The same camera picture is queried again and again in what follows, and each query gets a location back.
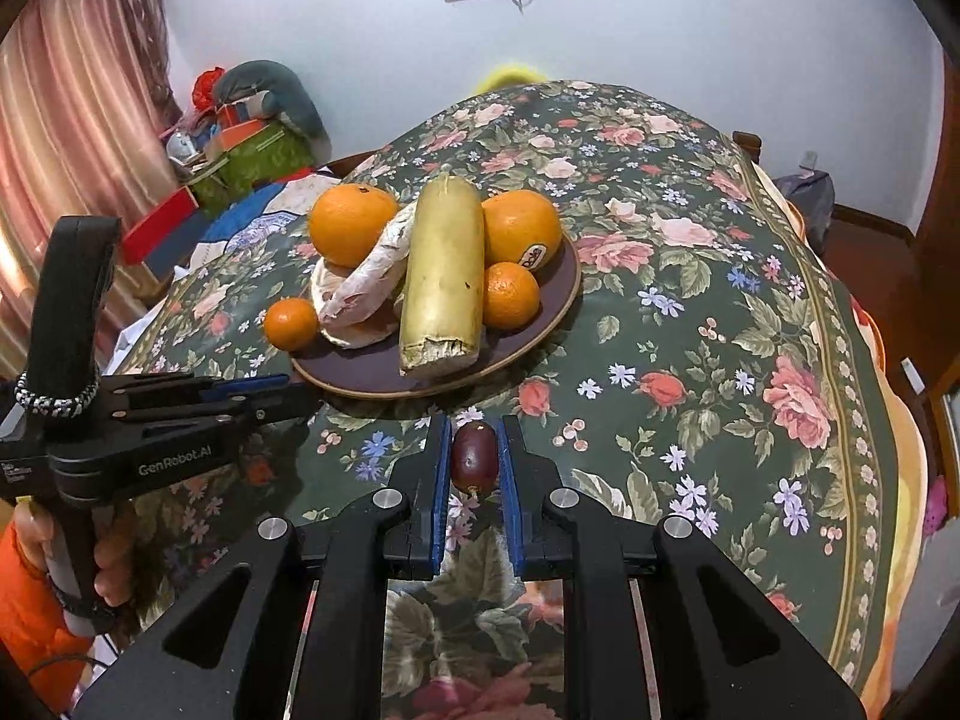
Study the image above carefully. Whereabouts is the dark bag on floor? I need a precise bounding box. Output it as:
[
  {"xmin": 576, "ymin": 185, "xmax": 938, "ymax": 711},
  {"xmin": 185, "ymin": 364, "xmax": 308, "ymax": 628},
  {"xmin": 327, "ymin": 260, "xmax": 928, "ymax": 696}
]
[{"xmin": 775, "ymin": 169, "xmax": 835, "ymax": 255}]

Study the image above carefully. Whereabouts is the red flat box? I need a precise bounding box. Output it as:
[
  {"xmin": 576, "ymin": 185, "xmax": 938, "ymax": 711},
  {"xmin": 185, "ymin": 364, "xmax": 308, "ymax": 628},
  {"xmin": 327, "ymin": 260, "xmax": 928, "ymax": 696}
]
[{"xmin": 121, "ymin": 187, "xmax": 199, "ymax": 265}]

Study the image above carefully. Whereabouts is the peeled pink pomelo segment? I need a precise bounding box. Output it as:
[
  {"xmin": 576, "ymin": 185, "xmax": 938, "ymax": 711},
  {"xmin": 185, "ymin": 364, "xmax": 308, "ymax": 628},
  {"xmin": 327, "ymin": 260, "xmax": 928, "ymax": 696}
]
[{"xmin": 311, "ymin": 202, "xmax": 416, "ymax": 328}]

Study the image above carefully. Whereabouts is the small tangerine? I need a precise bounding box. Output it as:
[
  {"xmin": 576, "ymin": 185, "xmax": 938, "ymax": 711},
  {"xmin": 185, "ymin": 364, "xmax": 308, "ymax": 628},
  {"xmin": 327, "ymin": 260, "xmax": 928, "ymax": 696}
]
[
  {"xmin": 483, "ymin": 262, "xmax": 540, "ymax": 332},
  {"xmin": 262, "ymin": 298, "xmax": 320, "ymax": 353}
]

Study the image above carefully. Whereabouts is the orange with sticker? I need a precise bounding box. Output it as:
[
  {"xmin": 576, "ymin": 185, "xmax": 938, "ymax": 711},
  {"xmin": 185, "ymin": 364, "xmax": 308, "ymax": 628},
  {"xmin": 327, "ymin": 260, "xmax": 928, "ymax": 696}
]
[{"xmin": 482, "ymin": 190, "xmax": 563, "ymax": 271}]

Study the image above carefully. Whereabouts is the grey plush toy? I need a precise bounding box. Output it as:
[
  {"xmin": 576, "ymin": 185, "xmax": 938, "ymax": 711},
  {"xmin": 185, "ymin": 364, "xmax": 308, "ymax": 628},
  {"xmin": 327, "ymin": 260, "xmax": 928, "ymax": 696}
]
[{"xmin": 213, "ymin": 60, "xmax": 332, "ymax": 164}]

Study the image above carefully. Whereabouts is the left hand on handle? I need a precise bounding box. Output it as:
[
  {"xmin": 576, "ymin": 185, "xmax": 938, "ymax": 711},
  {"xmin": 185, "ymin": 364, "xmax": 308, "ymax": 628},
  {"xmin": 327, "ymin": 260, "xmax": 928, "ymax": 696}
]
[{"xmin": 11, "ymin": 500, "xmax": 137, "ymax": 608}]

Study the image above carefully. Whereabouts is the pink curtain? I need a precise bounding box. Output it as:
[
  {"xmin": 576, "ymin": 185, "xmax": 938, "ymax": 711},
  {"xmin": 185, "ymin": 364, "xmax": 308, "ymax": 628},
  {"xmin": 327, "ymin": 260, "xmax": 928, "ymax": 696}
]
[{"xmin": 2, "ymin": 0, "xmax": 178, "ymax": 379}]

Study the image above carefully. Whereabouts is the floral dark green tablecloth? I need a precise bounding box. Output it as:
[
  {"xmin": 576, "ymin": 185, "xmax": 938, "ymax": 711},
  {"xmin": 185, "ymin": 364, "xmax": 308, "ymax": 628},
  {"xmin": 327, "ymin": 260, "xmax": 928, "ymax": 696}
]
[{"xmin": 124, "ymin": 82, "xmax": 896, "ymax": 718}]

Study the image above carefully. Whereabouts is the large orange left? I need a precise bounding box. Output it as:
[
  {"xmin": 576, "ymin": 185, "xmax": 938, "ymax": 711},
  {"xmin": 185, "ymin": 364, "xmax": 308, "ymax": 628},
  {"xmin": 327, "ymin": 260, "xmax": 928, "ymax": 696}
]
[{"xmin": 308, "ymin": 182, "xmax": 398, "ymax": 268}]

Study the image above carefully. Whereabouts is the blue patchwork quilt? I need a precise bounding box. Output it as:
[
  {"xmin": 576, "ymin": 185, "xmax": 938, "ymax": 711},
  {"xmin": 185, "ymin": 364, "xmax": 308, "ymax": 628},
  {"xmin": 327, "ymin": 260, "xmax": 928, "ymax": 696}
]
[{"xmin": 187, "ymin": 171, "xmax": 338, "ymax": 271}]

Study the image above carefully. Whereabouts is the dark purple round plate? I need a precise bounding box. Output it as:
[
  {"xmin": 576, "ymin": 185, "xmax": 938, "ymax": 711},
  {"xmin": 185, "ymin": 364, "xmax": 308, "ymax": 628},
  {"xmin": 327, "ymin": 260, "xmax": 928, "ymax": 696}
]
[{"xmin": 290, "ymin": 236, "xmax": 581, "ymax": 401}]

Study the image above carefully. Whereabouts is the yellow chair back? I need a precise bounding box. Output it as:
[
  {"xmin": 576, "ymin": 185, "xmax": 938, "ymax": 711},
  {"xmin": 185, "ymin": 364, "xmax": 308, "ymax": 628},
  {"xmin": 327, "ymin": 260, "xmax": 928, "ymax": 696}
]
[{"xmin": 473, "ymin": 64, "xmax": 548, "ymax": 94}]

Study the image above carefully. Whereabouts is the dark red grape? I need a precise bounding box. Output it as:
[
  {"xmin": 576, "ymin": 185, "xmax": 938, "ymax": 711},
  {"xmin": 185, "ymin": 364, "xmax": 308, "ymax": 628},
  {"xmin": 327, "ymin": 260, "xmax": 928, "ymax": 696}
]
[{"xmin": 451, "ymin": 421, "xmax": 500, "ymax": 497}]

